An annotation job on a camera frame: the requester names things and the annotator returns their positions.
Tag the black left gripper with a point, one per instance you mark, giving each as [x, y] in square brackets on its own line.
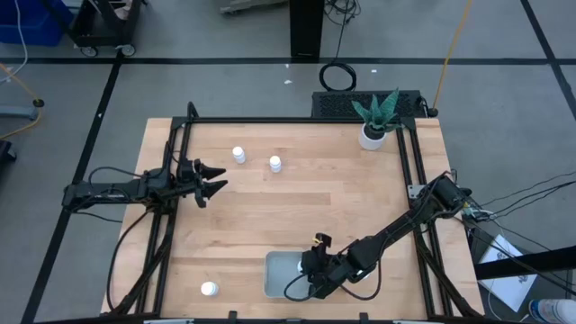
[189, 184]

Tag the white bottle with blue label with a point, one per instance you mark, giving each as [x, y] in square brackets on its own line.
[553, 312]

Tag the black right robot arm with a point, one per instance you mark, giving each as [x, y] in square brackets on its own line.
[405, 227]

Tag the black flat beam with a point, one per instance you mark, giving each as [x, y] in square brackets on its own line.
[531, 261]

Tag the grey plastic basket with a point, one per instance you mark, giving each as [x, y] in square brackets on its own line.
[281, 274]

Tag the wooden chopstick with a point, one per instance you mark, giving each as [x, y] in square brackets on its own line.
[452, 55]

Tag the black perforated metal box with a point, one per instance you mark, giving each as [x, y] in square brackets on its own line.
[333, 104]

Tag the black aluminium table frame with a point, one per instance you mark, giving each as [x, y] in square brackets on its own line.
[292, 120]

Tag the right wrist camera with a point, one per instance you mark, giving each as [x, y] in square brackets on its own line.
[323, 240]

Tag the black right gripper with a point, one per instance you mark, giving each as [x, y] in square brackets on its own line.
[324, 270]

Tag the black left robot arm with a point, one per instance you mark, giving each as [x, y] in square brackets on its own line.
[112, 191]

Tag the grey metal mounting plate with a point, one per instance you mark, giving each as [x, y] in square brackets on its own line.
[413, 191]

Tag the grey metal stand foot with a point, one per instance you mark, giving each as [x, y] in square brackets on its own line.
[18, 112]

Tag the grey flat board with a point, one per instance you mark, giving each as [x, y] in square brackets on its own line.
[252, 4]

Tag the black square post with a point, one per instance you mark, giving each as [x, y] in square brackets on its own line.
[306, 27]

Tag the white printed paper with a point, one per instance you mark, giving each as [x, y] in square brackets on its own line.
[517, 288]

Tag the green plant in white pot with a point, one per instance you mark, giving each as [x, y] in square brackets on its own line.
[372, 139]

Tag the black wheeled cart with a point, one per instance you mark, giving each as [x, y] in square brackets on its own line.
[103, 27]

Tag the blue plastic bin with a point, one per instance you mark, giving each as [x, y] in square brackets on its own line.
[31, 22]

